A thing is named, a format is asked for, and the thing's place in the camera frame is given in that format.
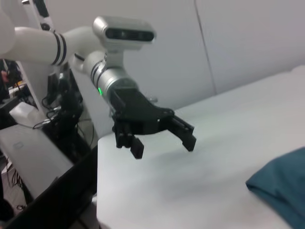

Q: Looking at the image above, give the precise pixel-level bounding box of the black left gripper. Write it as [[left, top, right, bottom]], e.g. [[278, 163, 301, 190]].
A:
[[111, 87, 197, 160]]

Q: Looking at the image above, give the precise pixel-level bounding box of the teal t-shirt with beige print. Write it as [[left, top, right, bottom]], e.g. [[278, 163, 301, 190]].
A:
[[245, 147, 305, 229]]

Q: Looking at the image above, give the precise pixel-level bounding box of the dark robot chest edge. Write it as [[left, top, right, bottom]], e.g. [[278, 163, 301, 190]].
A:
[[4, 145, 99, 229]]

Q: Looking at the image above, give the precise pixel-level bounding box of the grey cabinet box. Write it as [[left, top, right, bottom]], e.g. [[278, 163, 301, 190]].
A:
[[0, 123, 75, 199]]

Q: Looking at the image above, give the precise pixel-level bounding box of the pale grey plastic box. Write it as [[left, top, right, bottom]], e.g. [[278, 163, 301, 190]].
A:
[[9, 102, 46, 129]]

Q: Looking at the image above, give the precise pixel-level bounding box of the black cable bundle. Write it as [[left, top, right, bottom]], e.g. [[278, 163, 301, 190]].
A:
[[32, 71, 96, 158]]

